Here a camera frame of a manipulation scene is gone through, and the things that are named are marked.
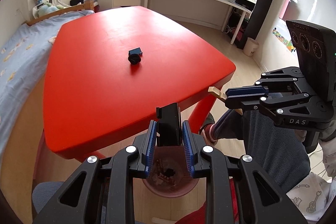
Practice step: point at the person's right leg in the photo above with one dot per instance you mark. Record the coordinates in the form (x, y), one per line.
(267, 150)

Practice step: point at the red cloth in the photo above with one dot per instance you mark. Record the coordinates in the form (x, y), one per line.
(191, 218)

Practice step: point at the red cooler box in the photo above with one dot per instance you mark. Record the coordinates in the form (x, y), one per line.
(96, 6)

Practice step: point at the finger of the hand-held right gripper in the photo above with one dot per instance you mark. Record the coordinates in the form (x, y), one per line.
(241, 103)
(246, 91)

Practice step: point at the black plastic block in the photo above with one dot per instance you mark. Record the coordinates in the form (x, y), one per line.
(170, 124)

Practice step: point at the small blue plastic piece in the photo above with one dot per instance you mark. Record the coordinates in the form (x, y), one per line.
(135, 51)

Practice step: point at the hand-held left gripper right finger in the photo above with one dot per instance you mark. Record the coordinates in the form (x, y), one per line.
(187, 150)

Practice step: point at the black lattice figure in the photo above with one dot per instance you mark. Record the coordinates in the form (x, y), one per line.
(170, 172)

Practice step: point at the person's leg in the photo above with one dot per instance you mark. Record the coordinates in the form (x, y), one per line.
(46, 197)
(267, 150)

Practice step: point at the black round cap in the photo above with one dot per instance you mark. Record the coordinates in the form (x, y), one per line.
(134, 60)

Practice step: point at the pink wall board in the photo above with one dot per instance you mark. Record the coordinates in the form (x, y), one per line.
(286, 10)

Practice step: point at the wooden clothespin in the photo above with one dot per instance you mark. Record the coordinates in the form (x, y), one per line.
(216, 92)

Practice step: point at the person's left leg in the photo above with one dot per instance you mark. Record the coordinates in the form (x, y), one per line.
(46, 197)

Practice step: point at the white wastebasket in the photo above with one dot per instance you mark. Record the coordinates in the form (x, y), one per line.
(250, 47)

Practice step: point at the pink plastic bin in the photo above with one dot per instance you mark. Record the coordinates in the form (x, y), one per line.
(168, 158)

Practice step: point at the bed with blue sheet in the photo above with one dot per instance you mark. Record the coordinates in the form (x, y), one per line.
(21, 56)

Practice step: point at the pale blue plush toy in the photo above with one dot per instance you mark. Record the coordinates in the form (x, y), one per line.
(48, 8)

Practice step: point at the colourful wall poster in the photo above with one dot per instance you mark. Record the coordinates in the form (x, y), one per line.
(284, 40)

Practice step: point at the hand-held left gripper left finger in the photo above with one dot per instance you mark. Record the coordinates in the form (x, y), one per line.
(149, 148)

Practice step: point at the person's right shoe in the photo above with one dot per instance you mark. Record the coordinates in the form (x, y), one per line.
(208, 132)

